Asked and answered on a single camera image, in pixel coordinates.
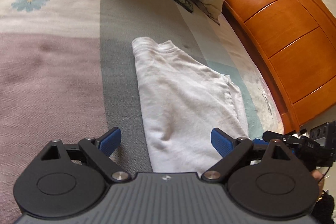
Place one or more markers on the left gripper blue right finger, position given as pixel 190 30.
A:
pixel 235 154

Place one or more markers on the person right hand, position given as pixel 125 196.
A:
pixel 319 177

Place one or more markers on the black fleece right sleeve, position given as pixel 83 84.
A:
pixel 323 209

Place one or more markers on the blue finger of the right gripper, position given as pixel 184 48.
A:
pixel 259 142
pixel 269 135

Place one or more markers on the orange wooden headboard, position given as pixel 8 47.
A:
pixel 292 42

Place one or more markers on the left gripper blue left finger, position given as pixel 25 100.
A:
pixel 97 153

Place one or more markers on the white printed t-shirt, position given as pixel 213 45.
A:
pixel 182 101

